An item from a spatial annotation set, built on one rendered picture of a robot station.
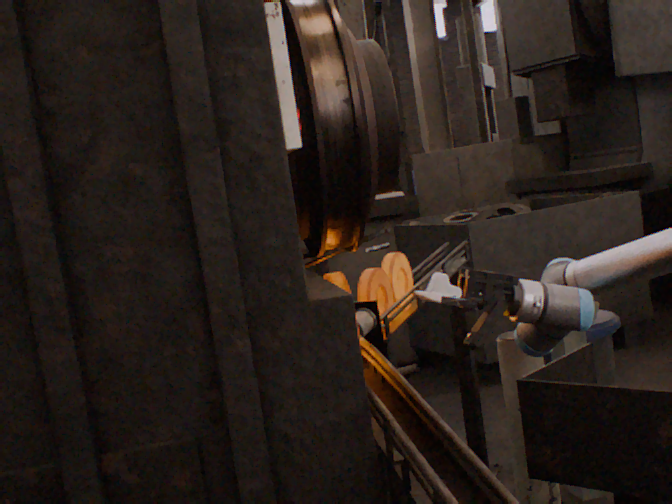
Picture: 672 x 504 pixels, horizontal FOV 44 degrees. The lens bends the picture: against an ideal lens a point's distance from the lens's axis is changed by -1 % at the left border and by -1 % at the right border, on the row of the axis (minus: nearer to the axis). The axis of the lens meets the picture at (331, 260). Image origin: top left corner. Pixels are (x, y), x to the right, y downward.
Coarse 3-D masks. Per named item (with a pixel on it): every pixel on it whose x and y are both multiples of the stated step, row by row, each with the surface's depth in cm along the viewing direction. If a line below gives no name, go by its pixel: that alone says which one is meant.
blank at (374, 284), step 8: (368, 272) 201; (376, 272) 202; (384, 272) 206; (360, 280) 199; (368, 280) 198; (376, 280) 201; (384, 280) 206; (360, 288) 198; (368, 288) 197; (376, 288) 201; (384, 288) 206; (360, 296) 197; (368, 296) 197; (376, 296) 207; (384, 296) 206; (392, 296) 209; (384, 304) 206; (392, 312) 208
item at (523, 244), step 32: (608, 192) 405; (416, 224) 423; (448, 224) 369; (480, 224) 359; (512, 224) 366; (544, 224) 374; (576, 224) 381; (608, 224) 389; (640, 224) 398; (416, 256) 399; (480, 256) 360; (512, 256) 367; (544, 256) 374; (576, 256) 382; (640, 288) 399; (416, 320) 410; (448, 320) 383; (640, 320) 401; (448, 352) 388; (480, 352) 363
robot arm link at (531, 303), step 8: (520, 280) 171; (528, 280) 172; (520, 288) 170; (528, 288) 169; (536, 288) 169; (520, 296) 169; (528, 296) 168; (536, 296) 168; (520, 304) 169; (528, 304) 168; (536, 304) 167; (520, 312) 168; (528, 312) 168; (536, 312) 168; (512, 320) 172; (520, 320) 170; (528, 320) 170; (536, 320) 170
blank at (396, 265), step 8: (392, 256) 214; (400, 256) 217; (384, 264) 213; (392, 264) 212; (400, 264) 217; (408, 264) 222; (392, 272) 211; (400, 272) 220; (408, 272) 221; (392, 280) 211; (400, 280) 221; (408, 280) 221; (392, 288) 210; (400, 288) 220; (408, 288) 220; (400, 296) 215; (400, 304) 214
